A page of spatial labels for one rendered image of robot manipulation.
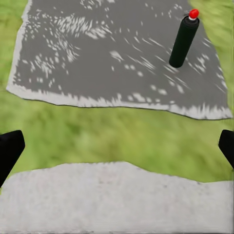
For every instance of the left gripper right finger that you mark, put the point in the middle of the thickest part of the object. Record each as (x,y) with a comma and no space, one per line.
(226,145)

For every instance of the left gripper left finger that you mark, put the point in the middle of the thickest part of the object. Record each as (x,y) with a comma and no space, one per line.
(12,145)

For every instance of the insectifuge atomizer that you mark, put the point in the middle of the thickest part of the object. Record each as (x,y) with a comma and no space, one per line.
(184,39)

